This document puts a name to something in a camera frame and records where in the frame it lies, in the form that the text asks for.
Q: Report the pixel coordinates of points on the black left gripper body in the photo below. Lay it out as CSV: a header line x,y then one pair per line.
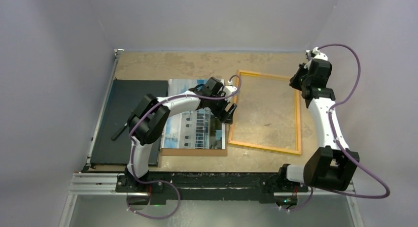
x,y
217,107

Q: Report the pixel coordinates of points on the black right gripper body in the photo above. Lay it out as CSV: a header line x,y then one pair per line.
x,y
299,80

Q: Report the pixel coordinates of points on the building and sky photo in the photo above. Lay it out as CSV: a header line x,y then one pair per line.
x,y
195,129

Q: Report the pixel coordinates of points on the yellow wooden picture frame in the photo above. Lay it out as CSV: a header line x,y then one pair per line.
x,y
266,114

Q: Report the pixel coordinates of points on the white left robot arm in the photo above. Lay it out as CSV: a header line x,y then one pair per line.
x,y
147,121

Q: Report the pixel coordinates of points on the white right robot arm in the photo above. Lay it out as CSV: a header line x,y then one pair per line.
x,y
332,166

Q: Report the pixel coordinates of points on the black flat box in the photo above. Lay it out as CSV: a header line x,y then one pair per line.
x,y
124,97

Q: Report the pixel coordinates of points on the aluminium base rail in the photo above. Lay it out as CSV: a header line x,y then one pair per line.
x,y
159,187

